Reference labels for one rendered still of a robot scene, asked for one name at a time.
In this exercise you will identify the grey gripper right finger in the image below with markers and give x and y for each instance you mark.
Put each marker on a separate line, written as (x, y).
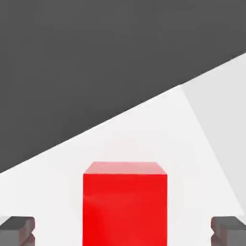
(230, 232)

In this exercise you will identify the small red cube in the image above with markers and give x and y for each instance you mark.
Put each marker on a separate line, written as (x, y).
(125, 207)

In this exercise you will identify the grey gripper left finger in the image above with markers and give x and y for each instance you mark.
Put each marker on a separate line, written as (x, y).
(15, 232)

